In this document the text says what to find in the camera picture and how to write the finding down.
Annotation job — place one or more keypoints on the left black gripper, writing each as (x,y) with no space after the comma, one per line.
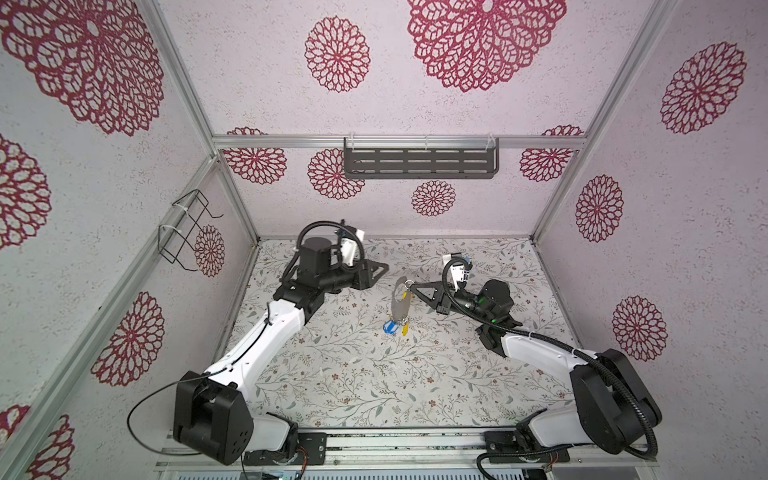
(365,280)

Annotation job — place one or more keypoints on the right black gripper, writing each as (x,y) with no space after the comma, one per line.
(441,304)

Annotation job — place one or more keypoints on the blue key tag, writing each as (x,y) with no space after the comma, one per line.
(391,327)

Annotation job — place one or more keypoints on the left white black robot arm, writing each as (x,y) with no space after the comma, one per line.
(211,411)

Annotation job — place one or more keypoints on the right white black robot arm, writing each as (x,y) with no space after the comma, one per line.
(612,408)

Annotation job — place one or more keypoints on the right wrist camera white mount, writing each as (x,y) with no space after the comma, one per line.
(460,265)

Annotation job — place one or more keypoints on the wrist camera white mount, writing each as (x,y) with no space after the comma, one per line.
(350,243)
(460,265)

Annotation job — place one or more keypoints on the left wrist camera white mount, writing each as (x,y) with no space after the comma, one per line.
(350,243)

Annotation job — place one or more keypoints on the black slotted wall shelf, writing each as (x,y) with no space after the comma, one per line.
(399,161)

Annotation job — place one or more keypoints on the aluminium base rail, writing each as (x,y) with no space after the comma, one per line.
(400,453)

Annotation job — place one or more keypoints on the black wire wall rack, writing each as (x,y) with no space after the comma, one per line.
(177,236)

